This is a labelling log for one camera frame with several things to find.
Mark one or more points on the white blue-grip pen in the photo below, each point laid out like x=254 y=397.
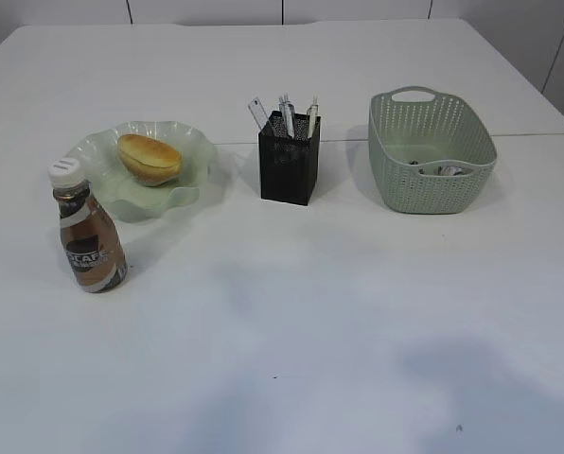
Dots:
x=312 y=114

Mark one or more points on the yellow-green pen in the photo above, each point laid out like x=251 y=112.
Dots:
x=290 y=117

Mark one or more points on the clear plastic ruler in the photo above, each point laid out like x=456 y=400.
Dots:
x=259 y=114

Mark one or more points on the blue-grey pen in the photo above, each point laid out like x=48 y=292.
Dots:
x=282 y=107

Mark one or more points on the yellow bread roll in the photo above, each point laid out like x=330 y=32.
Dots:
x=151 y=162

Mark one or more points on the large paper ball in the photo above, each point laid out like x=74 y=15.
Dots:
x=444 y=171

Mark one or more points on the brown plastic drink bottle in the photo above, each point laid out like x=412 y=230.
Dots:
x=88 y=235

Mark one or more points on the black mesh pen holder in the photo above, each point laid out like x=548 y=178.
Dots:
x=288 y=167

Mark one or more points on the green wavy glass plate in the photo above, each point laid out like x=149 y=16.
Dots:
x=117 y=189

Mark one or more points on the green woven plastic basket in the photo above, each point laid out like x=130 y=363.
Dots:
x=436 y=129

